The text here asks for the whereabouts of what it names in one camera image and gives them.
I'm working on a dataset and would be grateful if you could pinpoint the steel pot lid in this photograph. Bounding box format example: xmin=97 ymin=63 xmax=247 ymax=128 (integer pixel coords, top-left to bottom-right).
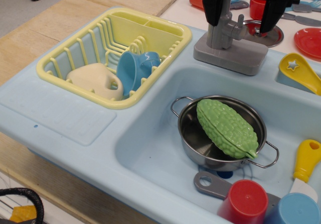
xmin=243 ymin=20 xmax=284 ymax=48

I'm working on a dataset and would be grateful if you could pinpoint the red cup lying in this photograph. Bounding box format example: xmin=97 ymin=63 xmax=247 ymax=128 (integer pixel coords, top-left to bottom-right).
xmin=189 ymin=0 xmax=204 ymax=10

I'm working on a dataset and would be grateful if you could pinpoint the green bitter gourd toy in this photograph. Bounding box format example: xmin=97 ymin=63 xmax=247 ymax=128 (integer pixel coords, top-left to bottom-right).
xmin=196 ymin=98 xmax=259 ymax=159

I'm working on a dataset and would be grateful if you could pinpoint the blue toy cup in rack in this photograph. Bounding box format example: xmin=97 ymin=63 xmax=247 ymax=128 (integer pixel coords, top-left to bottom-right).
xmin=116 ymin=51 xmax=161 ymax=96

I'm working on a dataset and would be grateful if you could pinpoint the yellow star spoon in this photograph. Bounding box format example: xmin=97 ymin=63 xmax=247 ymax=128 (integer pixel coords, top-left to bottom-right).
xmin=279 ymin=53 xmax=320 ymax=96

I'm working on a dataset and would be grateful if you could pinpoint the red cup upright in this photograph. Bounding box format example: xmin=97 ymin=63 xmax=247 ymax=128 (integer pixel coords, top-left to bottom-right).
xmin=249 ymin=0 xmax=266 ymax=20

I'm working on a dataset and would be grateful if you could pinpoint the steel pot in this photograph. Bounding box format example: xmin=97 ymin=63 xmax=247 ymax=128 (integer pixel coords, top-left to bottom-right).
xmin=171 ymin=95 xmax=279 ymax=172

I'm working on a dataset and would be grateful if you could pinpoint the yellow handled toy knife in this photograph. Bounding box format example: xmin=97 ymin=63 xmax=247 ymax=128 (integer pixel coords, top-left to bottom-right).
xmin=289 ymin=139 xmax=320 ymax=202

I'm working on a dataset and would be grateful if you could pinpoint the blue toy utensil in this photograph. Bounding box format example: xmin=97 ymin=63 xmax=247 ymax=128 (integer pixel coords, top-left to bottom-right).
xmin=285 ymin=0 xmax=320 ymax=12

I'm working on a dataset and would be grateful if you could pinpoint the yellow dish rack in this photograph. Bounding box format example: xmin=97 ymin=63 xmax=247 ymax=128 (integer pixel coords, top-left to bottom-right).
xmin=36 ymin=8 xmax=192 ymax=109

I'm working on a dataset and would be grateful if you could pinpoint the grey toy utensil handle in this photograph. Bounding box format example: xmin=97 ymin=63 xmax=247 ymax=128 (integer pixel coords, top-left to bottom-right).
xmin=193 ymin=170 xmax=281 ymax=209

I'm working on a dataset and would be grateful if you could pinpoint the cream toy cup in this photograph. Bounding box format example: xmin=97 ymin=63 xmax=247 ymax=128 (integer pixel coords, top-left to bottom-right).
xmin=66 ymin=63 xmax=124 ymax=100

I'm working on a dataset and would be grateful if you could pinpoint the light blue toy sink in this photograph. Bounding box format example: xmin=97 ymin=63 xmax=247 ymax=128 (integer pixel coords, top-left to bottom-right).
xmin=1 ymin=20 xmax=320 ymax=223

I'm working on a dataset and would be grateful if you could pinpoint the yellow cloth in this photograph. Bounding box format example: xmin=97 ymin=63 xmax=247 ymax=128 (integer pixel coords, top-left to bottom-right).
xmin=9 ymin=205 xmax=37 ymax=223

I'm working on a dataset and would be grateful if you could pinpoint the grey toy knife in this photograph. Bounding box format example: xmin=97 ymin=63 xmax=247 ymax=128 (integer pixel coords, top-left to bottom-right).
xmin=281 ymin=13 xmax=321 ymax=27

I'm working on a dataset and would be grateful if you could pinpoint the red plate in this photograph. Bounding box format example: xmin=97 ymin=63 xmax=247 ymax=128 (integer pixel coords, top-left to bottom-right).
xmin=293 ymin=28 xmax=320 ymax=60

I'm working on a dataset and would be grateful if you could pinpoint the blue cup in sink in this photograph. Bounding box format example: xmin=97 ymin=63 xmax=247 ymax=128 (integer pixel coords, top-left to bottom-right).
xmin=264 ymin=193 xmax=320 ymax=224

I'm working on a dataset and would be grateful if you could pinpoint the grey toy faucet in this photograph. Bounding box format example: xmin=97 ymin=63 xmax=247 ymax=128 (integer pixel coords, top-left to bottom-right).
xmin=193 ymin=0 xmax=268 ymax=76

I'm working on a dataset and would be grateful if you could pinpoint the grey toy spatula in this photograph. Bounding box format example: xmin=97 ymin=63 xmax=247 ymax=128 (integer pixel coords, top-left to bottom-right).
xmin=292 ymin=2 xmax=320 ymax=13

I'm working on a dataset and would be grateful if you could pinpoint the red cup in sink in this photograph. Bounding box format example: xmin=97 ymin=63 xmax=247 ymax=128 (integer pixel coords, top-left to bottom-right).
xmin=217 ymin=180 xmax=268 ymax=224

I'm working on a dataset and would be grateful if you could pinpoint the black cable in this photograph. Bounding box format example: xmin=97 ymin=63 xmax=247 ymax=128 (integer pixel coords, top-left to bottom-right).
xmin=0 ymin=187 xmax=45 ymax=224

